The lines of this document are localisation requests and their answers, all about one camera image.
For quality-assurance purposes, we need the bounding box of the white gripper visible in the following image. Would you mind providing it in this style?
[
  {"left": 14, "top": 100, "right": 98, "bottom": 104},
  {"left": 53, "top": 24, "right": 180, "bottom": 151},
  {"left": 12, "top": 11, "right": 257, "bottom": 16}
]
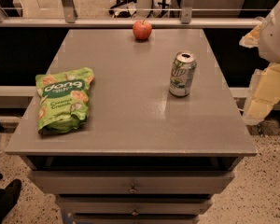
[{"left": 239, "top": 14, "right": 280, "bottom": 125}]

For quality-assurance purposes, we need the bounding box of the metal railing with posts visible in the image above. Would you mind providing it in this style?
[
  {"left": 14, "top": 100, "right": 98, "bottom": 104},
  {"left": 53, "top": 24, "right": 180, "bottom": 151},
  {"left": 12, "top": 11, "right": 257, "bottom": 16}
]
[{"left": 0, "top": 0, "right": 270, "bottom": 29}]

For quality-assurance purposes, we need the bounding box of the top drawer metal knob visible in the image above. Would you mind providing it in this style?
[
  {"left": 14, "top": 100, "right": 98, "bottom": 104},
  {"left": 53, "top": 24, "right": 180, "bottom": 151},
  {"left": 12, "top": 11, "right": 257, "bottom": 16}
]
[{"left": 128, "top": 184, "right": 138, "bottom": 194}]

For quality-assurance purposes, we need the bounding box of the red apple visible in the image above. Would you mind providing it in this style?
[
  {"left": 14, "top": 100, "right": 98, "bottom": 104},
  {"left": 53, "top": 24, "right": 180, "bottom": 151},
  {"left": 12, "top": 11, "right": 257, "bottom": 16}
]
[{"left": 133, "top": 20, "right": 152, "bottom": 40}]

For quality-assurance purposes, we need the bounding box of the drawer metal knob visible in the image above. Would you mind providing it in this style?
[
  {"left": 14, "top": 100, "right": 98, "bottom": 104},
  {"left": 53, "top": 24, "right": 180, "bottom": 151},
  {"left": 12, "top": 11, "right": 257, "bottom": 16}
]
[
  {"left": 131, "top": 207, "right": 139, "bottom": 217},
  {"left": 128, "top": 184, "right": 138, "bottom": 194}
]

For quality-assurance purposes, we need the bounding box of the black office chair base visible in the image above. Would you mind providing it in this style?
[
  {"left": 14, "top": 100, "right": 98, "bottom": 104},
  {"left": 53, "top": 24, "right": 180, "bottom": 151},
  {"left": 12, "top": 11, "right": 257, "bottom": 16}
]
[{"left": 108, "top": 0, "right": 172, "bottom": 19}]

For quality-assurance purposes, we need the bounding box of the green 7up soda can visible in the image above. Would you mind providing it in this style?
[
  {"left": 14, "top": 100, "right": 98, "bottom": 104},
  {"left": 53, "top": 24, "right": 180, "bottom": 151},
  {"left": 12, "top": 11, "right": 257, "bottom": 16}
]
[{"left": 169, "top": 50, "right": 197, "bottom": 97}]

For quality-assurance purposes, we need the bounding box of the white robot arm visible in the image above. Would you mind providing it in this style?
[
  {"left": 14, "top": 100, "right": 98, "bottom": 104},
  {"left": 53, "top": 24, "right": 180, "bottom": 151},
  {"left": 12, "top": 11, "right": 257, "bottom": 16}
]
[{"left": 239, "top": 0, "right": 280, "bottom": 125}]

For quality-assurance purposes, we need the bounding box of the green rice chip bag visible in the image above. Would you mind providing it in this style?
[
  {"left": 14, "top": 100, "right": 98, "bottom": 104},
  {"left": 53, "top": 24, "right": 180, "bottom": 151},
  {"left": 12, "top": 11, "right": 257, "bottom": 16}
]
[{"left": 35, "top": 67, "right": 94, "bottom": 133}]

